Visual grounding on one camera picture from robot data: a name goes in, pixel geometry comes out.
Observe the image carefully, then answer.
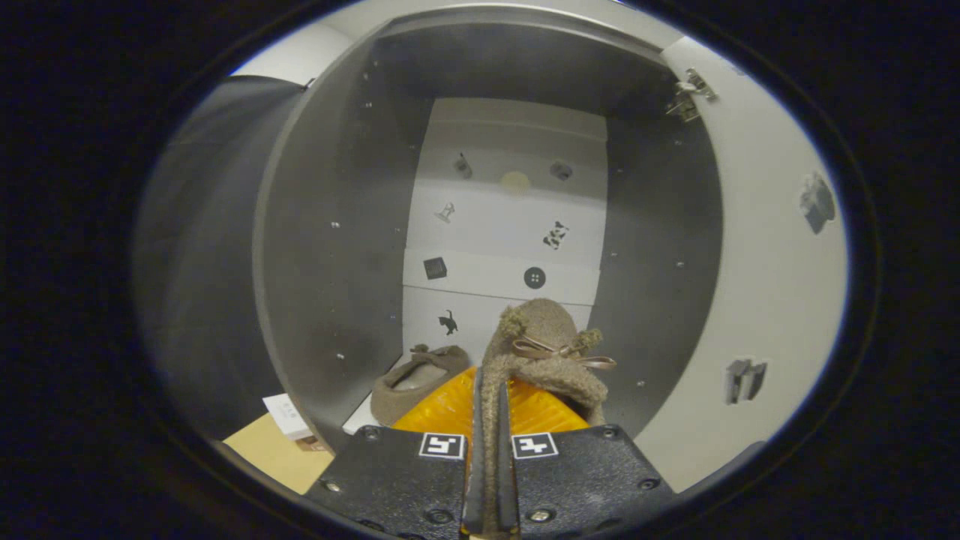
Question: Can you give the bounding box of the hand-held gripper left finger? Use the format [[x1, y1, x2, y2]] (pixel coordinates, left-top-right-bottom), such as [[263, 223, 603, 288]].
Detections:
[[304, 366, 485, 540]]

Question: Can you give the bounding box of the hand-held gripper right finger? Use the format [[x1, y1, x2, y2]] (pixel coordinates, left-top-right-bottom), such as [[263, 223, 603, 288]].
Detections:
[[495, 375, 680, 540]]

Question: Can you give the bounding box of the brown fuzzy slipper shoe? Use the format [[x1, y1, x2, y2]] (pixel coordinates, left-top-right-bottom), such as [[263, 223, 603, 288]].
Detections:
[[370, 343, 473, 428], [480, 298, 618, 537]]

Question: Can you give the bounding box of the grey shoe cabinet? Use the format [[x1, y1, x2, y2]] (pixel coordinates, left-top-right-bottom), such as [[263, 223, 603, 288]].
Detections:
[[251, 4, 725, 452]]

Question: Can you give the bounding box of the beige shoe cabinet door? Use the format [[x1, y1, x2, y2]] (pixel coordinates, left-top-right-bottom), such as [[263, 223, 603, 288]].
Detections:
[[634, 34, 850, 496]]

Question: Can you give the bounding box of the metal door hinge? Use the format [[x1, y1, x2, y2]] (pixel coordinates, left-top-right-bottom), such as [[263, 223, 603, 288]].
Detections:
[[665, 68, 718, 123]]

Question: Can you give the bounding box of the small white printed box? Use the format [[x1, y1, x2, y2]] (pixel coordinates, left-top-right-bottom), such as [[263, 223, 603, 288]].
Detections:
[[262, 393, 317, 441]]

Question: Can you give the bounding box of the black backdrop cloth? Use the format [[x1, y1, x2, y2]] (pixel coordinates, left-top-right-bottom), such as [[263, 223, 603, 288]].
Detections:
[[133, 75, 310, 443]]

